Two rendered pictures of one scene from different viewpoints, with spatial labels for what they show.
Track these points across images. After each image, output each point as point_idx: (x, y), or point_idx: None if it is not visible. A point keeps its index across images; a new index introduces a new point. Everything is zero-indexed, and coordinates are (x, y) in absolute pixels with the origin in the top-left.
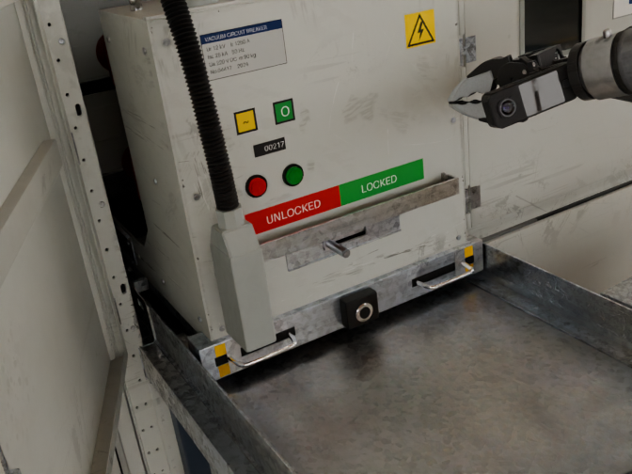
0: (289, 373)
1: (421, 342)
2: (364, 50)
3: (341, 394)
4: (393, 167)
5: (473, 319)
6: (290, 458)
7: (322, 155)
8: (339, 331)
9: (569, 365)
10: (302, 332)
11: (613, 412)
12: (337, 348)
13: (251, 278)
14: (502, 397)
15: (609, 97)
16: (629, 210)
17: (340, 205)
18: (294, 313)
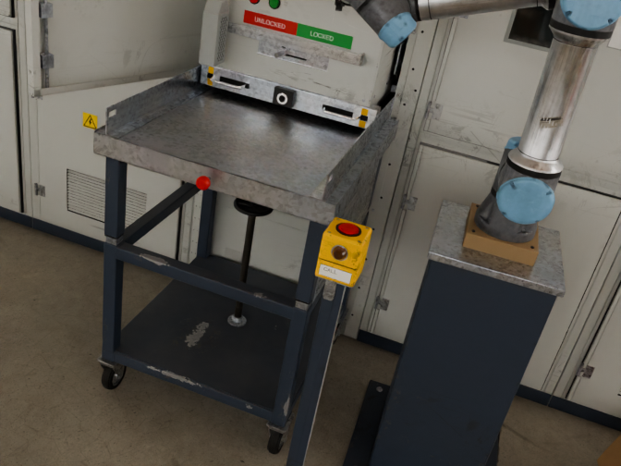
0: (232, 102)
1: (290, 127)
2: None
3: (229, 114)
4: (333, 31)
5: (326, 137)
6: (176, 109)
7: (293, 1)
8: (278, 108)
9: (311, 161)
10: (252, 90)
11: (282, 172)
12: (263, 109)
13: (209, 27)
14: (266, 147)
15: (342, 0)
16: (577, 209)
17: (296, 35)
18: (251, 77)
